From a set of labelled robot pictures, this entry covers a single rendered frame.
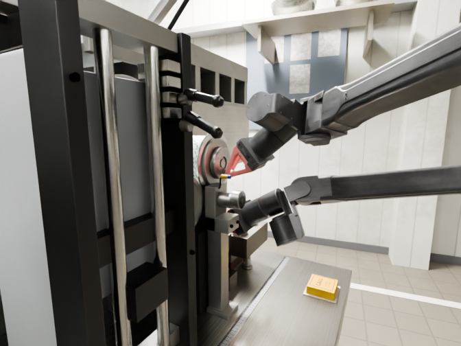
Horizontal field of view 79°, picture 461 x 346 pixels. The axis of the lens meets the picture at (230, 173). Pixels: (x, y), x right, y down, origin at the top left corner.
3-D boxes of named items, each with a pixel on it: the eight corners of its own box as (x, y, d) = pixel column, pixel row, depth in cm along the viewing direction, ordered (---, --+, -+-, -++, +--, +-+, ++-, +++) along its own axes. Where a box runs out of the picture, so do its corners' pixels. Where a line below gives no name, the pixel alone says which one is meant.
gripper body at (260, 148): (269, 162, 65) (294, 142, 61) (252, 169, 56) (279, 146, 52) (253, 140, 66) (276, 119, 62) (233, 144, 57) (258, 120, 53)
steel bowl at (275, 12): (317, 27, 264) (318, 9, 261) (313, 10, 227) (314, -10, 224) (275, 32, 278) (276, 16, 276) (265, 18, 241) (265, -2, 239)
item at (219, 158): (230, 146, 68) (230, 176, 69) (223, 146, 68) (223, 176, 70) (215, 147, 61) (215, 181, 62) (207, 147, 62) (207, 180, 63)
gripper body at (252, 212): (255, 222, 76) (278, 213, 72) (239, 235, 67) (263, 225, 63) (245, 201, 76) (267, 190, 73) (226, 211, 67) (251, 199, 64)
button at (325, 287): (333, 301, 70) (334, 293, 69) (305, 294, 73) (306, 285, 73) (337, 287, 76) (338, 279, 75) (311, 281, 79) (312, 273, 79)
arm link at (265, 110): (333, 145, 50) (337, 99, 52) (302, 123, 42) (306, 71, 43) (278, 150, 58) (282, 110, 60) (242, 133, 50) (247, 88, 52)
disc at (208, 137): (196, 196, 60) (199, 127, 59) (194, 196, 60) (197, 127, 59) (229, 191, 73) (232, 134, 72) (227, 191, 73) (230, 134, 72)
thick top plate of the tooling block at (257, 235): (246, 259, 77) (247, 238, 76) (141, 233, 96) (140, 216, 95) (267, 239, 91) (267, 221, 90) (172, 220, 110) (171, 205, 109)
